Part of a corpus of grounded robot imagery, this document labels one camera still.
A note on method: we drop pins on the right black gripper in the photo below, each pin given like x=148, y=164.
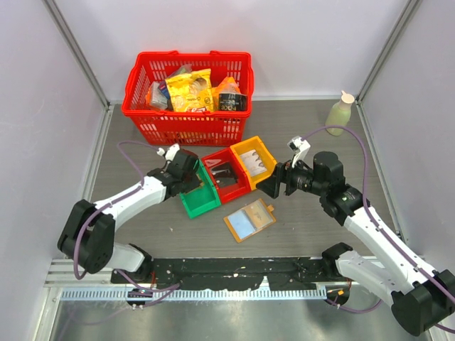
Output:
x=283, y=172

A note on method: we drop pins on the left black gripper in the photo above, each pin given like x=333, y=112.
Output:
x=194, y=183

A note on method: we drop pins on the gold credit card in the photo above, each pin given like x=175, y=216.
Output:
x=258, y=215

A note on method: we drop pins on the yellow leather card holder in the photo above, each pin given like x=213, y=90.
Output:
x=241, y=227

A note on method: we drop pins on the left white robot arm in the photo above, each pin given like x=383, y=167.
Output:
x=88, y=236

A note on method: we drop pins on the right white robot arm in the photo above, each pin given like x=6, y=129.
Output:
x=419, y=296

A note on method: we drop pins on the white card in yellow bin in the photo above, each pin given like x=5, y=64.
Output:
x=253, y=163

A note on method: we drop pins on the black card in red bin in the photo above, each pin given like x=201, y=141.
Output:
x=224, y=175

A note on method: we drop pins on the green plastic bin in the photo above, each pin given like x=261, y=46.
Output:
x=204, y=198

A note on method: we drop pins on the yellow plastic bin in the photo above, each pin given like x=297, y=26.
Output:
x=267, y=158

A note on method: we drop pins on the red plastic bin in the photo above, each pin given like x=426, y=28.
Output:
x=232, y=192

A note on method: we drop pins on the red plastic shopping basket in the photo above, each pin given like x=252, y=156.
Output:
x=190, y=128

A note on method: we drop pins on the black face cream jar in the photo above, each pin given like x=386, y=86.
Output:
x=232, y=102

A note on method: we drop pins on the green lotion bottle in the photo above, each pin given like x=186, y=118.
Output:
x=339, y=114

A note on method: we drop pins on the yellow snack bag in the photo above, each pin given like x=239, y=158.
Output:
x=191, y=92

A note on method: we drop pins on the grey boxed item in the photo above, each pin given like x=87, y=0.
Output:
x=155, y=98

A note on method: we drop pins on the orange snack packet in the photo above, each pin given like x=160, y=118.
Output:
x=228, y=85

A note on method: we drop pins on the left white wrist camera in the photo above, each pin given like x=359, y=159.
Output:
x=169, y=153

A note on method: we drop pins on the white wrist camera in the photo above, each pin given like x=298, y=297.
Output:
x=300, y=148
x=169, y=153

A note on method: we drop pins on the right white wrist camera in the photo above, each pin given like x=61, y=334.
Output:
x=300, y=148

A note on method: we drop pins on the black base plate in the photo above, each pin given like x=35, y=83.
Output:
x=232, y=274

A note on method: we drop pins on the white slotted cable duct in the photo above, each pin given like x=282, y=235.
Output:
x=128, y=294

